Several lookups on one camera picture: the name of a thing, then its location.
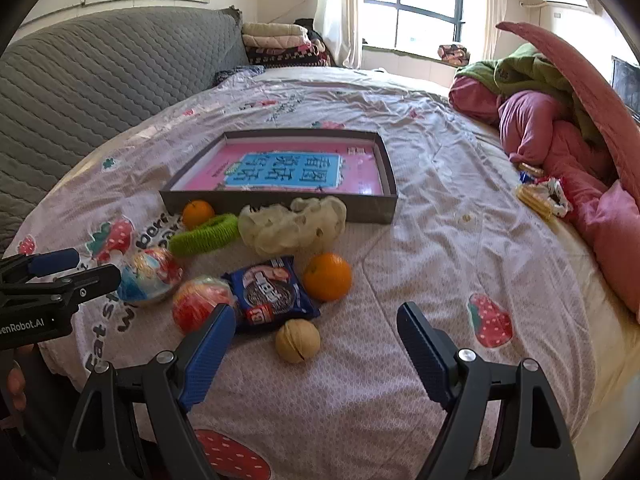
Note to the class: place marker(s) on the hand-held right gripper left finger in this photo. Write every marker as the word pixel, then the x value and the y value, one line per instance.
pixel 207 355

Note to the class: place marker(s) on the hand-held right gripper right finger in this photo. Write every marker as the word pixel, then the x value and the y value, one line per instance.
pixel 425 355

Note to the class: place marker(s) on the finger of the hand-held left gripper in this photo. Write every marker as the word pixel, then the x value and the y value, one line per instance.
pixel 95 280
pixel 55 260

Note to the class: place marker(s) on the toy egg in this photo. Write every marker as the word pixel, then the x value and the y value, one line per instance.
pixel 197 305
pixel 150 275

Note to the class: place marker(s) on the blue cookie packet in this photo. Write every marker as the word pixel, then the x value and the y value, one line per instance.
pixel 270 290

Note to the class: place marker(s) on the walnut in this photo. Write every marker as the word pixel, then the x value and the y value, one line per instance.
pixel 297 341

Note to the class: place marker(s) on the small orange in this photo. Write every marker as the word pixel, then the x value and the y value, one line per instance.
pixel 197 214

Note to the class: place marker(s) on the large orange with stem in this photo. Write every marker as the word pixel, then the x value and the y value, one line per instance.
pixel 327 277

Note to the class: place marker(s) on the grey cardboard box tray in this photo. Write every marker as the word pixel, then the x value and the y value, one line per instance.
pixel 370 210

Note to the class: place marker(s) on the person's left hand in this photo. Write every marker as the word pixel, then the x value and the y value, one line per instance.
pixel 16 385

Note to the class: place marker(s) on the pink and blue book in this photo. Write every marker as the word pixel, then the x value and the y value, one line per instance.
pixel 210 170

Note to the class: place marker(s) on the grey quilted headboard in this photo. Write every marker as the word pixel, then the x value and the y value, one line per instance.
pixel 100 100

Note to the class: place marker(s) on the yellow cracker packet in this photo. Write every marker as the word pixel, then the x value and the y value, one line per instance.
pixel 531 199

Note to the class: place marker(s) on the blue candy wrapper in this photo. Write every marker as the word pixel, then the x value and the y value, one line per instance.
pixel 525 177

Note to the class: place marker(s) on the floral scrunchie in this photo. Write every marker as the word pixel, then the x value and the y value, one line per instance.
pixel 560 195

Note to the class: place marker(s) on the small biscuit packet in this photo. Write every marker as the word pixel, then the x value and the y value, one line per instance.
pixel 531 170

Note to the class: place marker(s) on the pink pillow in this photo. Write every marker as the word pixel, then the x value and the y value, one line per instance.
pixel 620 240

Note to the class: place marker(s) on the dark blue patterned cloth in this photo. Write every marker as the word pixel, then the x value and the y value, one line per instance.
pixel 237 75

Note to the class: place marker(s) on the white window sill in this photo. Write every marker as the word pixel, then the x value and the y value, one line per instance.
pixel 400 62

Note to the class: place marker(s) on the dark checked folded blanket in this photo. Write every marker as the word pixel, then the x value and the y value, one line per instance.
pixel 290 57

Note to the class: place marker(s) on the pink folded blanket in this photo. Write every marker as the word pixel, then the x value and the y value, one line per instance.
pixel 280 43

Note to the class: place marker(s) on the floral bag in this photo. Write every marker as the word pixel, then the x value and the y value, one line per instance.
pixel 453 55

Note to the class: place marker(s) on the green blanket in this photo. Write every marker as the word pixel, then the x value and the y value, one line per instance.
pixel 530 70

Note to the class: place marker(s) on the cream folded blanket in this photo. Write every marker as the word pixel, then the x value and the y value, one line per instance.
pixel 272 30

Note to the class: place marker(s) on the dusty pink quilted cushion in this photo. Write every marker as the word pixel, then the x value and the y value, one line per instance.
pixel 590 90

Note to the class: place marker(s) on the black garment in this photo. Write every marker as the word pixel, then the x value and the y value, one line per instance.
pixel 306 27

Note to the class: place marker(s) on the black television screen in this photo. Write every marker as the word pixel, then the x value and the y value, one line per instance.
pixel 627 85

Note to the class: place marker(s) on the wide white curtain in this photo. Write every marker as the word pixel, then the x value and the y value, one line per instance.
pixel 340 10

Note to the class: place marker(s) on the narrow white curtain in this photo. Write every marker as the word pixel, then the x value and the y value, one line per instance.
pixel 500 5

